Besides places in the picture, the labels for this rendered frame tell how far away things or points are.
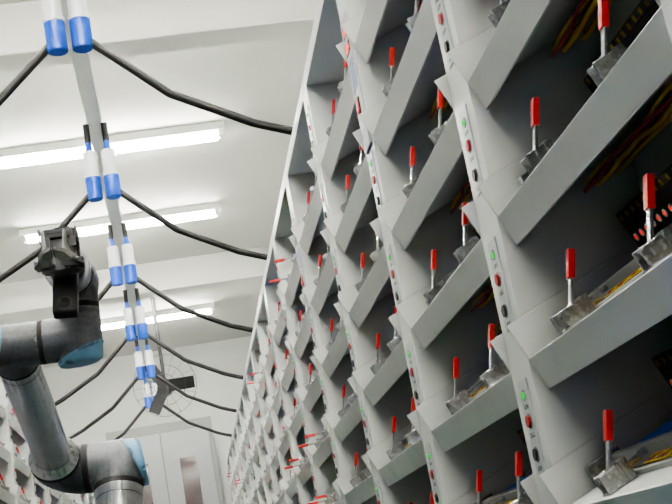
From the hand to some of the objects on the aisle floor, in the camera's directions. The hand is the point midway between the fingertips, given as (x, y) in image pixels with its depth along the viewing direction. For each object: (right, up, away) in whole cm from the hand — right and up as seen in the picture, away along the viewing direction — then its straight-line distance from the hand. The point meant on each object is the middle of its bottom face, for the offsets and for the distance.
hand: (53, 254), depth 224 cm
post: (+82, -119, +58) cm, 155 cm away
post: (+97, -81, -76) cm, 148 cm away
